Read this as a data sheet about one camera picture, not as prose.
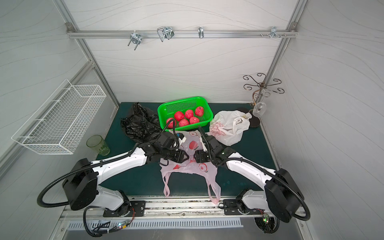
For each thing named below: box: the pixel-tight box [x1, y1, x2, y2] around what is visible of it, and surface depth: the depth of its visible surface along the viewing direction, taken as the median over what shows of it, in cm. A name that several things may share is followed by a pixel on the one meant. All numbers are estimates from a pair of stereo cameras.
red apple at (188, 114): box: [184, 109, 194, 120], surface depth 109 cm
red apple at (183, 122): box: [179, 118, 190, 127], surface depth 103 cm
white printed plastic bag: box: [209, 110, 252, 146], surface depth 100 cm
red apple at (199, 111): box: [195, 106, 204, 117], surface depth 112 cm
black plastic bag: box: [120, 102, 162, 144], surface depth 100 cm
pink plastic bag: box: [160, 129, 222, 204], surface depth 79 cm
